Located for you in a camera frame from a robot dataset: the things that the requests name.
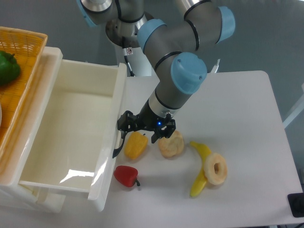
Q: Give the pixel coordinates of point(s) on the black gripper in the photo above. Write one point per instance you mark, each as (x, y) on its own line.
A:
(163, 126)

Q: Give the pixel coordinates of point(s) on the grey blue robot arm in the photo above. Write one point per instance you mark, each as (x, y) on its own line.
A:
(170, 52)

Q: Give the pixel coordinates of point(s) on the white drawer cabinet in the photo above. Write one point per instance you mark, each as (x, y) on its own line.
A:
(12, 193)

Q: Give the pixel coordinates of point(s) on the yellow bell pepper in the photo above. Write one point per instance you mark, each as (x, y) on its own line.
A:
(135, 145)

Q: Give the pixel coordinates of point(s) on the round knotted bread roll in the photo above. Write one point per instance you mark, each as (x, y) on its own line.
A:
(173, 146)

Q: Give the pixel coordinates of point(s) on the red bell pepper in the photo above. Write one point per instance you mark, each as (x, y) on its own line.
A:
(127, 176)

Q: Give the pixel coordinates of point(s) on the yellow banana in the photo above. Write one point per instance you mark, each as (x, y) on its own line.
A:
(200, 181)

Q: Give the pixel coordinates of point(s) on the orange woven basket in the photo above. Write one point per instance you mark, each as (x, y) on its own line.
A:
(20, 52)

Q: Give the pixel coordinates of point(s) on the white plate edge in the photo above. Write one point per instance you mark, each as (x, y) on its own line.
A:
(0, 115)

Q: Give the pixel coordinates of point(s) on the green bell pepper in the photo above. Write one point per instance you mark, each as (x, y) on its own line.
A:
(9, 68)

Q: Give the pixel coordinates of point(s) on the black device at edge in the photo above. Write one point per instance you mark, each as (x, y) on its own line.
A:
(296, 203)

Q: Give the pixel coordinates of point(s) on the white frame bar right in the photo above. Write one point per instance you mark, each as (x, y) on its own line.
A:
(295, 110)

